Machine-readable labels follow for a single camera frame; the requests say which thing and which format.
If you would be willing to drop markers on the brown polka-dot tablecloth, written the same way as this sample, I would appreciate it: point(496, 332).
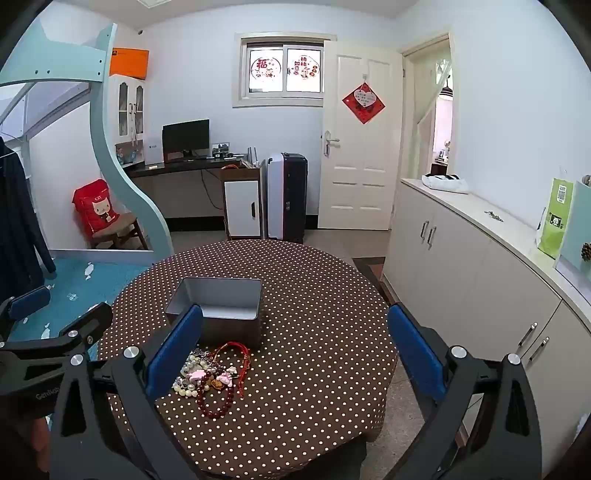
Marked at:
point(300, 323)

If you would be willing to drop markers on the red diamond door decoration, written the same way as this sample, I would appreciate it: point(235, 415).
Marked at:
point(367, 110)

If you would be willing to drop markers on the wooden chair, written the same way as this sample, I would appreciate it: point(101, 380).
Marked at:
point(115, 226)

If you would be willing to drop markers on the white panel door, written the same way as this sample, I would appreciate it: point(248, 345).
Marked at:
point(360, 161)

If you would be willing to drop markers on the light teal bunk bed frame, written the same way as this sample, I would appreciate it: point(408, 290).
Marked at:
point(104, 138)

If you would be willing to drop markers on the small picture frame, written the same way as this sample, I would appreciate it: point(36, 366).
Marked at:
point(220, 149)

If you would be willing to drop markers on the dark hanging garment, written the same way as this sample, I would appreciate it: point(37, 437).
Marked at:
point(18, 207)

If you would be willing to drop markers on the dark purple suitcase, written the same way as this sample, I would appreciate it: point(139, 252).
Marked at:
point(295, 198)

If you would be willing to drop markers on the red cartoon pillow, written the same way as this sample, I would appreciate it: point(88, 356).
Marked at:
point(97, 203)

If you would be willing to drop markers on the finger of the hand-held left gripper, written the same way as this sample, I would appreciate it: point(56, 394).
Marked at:
point(92, 321)
point(27, 302)

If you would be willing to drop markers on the white glass-door cabinet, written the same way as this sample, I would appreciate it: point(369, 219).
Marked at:
point(131, 83)

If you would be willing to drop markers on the green paper bag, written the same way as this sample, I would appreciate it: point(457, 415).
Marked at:
point(554, 221)

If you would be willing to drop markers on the red round window decal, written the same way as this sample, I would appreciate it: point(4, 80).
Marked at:
point(265, 69)

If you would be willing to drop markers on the silver metal tin box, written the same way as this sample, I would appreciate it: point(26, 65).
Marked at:
point(217, 323)

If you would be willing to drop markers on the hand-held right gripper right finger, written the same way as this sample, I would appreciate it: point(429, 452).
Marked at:
point(415, 350)

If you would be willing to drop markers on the wooden cabinet with white door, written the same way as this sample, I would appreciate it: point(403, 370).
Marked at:
point(240, 207)

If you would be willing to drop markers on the white suitcase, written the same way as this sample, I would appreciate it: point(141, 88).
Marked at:
point(275, 198)

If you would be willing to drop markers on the orange box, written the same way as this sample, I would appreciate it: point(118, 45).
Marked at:
point(129, 62)

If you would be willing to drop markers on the teal candy-print blanket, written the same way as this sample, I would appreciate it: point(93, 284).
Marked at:
point(92, 281)

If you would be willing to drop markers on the red figures window decal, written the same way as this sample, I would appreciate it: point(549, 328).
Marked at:
point(304, 67)

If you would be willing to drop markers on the pink and white charm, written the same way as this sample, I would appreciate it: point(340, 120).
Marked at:
point(226, 379)

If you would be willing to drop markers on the pale jade pendant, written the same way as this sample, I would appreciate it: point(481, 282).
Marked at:
point(187, 367)

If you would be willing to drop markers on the white box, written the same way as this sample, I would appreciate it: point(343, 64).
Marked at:
point(153, 153)

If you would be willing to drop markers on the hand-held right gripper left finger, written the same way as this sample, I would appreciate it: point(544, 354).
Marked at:
point(175, 350)

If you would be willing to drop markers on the black computer monitor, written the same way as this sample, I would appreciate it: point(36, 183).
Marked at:
point(184, 134)

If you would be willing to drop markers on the window with cream frame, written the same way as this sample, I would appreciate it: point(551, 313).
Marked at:
point(282, 69)

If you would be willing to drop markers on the bunch of keys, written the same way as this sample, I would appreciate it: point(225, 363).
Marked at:
point(493, 215)

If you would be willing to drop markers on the dark desk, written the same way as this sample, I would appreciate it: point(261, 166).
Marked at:
point(184, 165)

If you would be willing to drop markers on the light teal paper bag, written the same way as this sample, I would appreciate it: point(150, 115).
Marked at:
point(577, 217)

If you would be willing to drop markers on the white striped cloth bag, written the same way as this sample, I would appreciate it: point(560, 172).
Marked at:
point(445, 183)

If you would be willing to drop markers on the cream sideboard cabinet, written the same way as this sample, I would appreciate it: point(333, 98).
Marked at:
point(461, 258)

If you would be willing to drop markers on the pinecone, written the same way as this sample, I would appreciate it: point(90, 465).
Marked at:
point(586, 252)

